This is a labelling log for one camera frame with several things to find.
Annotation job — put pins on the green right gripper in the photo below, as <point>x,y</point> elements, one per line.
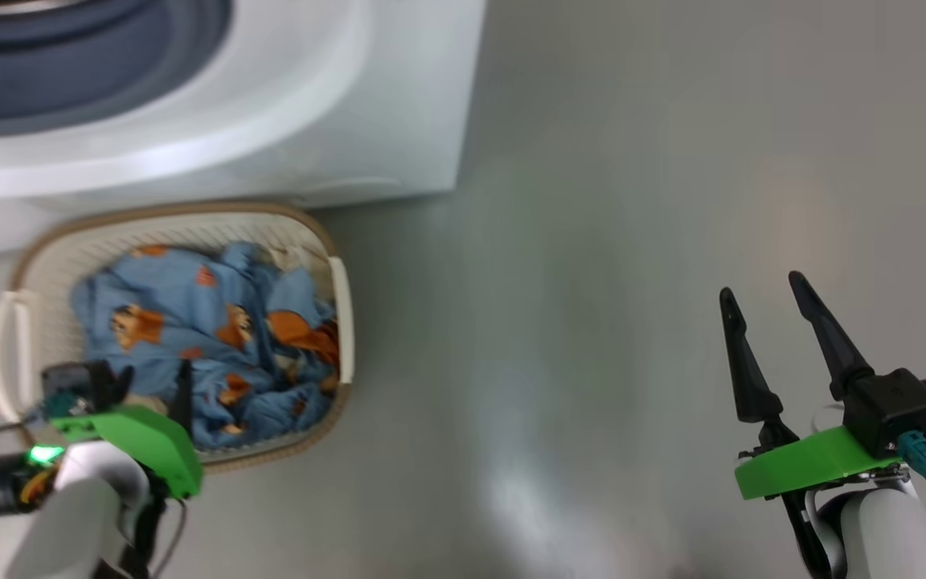
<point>809,466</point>

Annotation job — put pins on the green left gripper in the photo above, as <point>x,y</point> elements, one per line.
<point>149,438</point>

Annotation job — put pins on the blue cartoon print pyjama garment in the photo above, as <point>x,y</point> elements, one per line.
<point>157,289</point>

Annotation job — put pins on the blue garment large orange patch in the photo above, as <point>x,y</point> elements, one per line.
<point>302,330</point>

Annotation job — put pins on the cream laundry basket brown rim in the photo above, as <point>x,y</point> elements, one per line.
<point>53,265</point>

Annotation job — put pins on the white front-load washing machine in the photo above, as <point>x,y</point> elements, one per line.
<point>350,121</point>

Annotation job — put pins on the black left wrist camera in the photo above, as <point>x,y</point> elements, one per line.
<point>73,382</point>

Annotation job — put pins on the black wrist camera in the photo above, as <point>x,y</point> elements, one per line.
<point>73,382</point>
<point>889,410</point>

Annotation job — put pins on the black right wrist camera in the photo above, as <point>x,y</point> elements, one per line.
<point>889,410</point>

